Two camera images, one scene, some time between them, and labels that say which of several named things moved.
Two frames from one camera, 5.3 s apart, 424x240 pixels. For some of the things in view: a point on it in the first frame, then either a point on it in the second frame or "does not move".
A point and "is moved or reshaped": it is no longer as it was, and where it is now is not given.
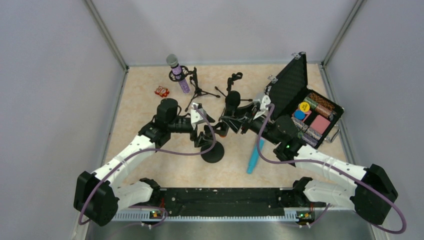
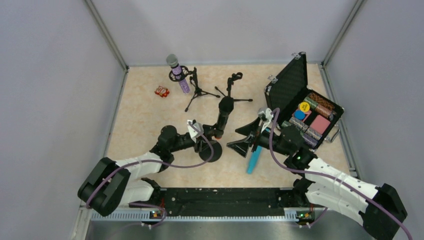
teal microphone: x=255 y=157 does not move
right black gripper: x=238 y=121 -> x=255 y=139
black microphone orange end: x=232 y=100 is moved or reshaped
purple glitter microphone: x=172 y=61 does not move
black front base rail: x=226 y=201 does not move
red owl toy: x=162 y=91 does not move
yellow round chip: x=304 y=106 does not move
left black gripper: x=197 y=133 -> x=214 y=133
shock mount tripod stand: x=185 y=72 does not move
